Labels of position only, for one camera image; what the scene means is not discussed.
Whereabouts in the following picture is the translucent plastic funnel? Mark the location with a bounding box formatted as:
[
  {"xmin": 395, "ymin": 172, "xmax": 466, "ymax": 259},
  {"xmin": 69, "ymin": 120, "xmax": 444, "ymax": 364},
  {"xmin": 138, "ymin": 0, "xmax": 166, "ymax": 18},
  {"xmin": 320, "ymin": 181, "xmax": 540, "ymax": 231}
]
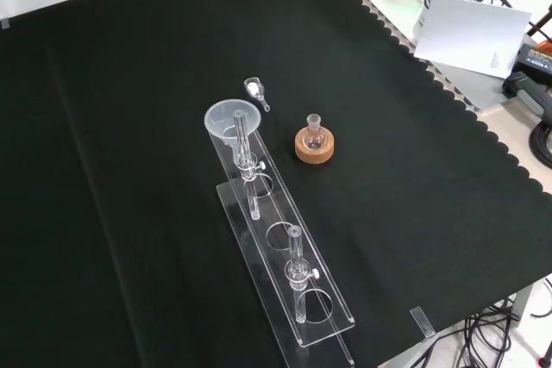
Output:
[{"xmin": 203, "ymin": 99, "xmax": 263, "ymax": 166}]

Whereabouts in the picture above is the clear acrylic funnel stand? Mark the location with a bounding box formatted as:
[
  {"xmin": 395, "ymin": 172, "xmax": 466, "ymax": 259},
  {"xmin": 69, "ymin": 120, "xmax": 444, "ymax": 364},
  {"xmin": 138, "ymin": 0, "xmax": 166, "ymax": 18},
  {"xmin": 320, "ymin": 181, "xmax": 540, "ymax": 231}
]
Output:
[{"xmin": 205, "ymin": 124, "xmax": 357, "ymax": 368}]

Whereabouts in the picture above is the small round-bottom glass flask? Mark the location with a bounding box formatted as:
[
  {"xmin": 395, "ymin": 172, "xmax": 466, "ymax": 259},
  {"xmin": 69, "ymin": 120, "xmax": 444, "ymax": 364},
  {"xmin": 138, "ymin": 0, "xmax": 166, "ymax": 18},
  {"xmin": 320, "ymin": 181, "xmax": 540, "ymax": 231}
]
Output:
[{"xmin": 301, "ymin": 113, "xmax": 328, "ymax": 151}]

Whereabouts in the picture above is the black cloth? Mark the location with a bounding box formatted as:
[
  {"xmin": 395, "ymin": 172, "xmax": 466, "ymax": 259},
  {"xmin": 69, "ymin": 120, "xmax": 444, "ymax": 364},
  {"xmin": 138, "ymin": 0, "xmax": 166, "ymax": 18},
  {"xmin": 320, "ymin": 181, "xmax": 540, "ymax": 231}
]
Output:
[{"xmin": 0, "ymin": 0, "xmax": 552, "ymax": 368}]

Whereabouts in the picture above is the white card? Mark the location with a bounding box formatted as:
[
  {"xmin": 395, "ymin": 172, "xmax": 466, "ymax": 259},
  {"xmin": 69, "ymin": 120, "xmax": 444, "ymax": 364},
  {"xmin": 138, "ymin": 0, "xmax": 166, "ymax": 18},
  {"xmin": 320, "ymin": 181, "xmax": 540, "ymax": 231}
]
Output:
[{"xmin": 413, "ymin": 0, "xmax": 533, "ymax": 81}]

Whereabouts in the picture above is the grey and black tool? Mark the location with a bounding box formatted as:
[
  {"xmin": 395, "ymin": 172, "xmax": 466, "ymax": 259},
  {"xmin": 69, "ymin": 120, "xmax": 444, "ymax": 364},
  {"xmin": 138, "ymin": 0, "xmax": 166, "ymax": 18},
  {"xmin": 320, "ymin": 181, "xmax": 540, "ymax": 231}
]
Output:
[{"xmin": 501, "ymin": 71, "xmax": 552, "ymax": 122}]

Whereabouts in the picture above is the black power unit orange label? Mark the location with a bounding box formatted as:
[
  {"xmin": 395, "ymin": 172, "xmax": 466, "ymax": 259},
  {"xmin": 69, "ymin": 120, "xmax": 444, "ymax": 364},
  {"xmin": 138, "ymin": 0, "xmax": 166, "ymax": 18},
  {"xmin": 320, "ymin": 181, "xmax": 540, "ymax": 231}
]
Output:
[{"xmin": 512, "ymin": 41, "xmax": 552, "ymax": 81}]

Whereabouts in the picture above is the grey table leg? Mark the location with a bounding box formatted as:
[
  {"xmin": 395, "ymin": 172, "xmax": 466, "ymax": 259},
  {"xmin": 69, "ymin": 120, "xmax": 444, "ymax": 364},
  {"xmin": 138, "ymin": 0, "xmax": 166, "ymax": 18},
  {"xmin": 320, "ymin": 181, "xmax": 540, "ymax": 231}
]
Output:
[{"xmin": 512, "ymin": 282, "xmax": 541, "ymax": 322}]

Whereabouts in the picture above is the black tripod leg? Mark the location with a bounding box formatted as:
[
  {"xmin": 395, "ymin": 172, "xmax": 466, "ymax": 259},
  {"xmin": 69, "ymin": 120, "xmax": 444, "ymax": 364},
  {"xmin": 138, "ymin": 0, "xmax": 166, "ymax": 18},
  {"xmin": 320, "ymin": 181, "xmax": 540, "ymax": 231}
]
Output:
[{"xmin": 526, "ymin": 2, "xmax": 552, "ymax": 41}]

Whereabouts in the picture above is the cork ring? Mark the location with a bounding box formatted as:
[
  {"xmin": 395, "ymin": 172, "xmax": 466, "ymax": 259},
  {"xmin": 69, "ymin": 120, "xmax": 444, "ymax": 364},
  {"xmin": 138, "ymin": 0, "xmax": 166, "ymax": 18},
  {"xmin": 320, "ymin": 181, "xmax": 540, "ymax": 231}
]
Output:
[{"xmin": 294, "ymin": 126, "xmax": 336, "ymax": 166}]

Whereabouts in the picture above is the coiled black cable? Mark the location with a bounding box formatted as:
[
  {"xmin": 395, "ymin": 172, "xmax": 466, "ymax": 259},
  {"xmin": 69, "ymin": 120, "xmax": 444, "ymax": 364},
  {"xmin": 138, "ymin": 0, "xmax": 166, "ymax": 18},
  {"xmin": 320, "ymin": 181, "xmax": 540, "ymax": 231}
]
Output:
[{"xmin": 529, "ymin": 119, "xmax": 552, "ymax": 168}]

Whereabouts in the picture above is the black floor cable bundle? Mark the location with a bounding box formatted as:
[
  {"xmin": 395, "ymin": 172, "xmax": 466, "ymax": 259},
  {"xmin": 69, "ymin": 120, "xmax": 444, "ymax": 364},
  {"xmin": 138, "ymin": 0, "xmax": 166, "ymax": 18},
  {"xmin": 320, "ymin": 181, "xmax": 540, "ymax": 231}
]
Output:
[{"xmin": 419, "ymin": 276, "xmax": 552, "ymax": 368}]

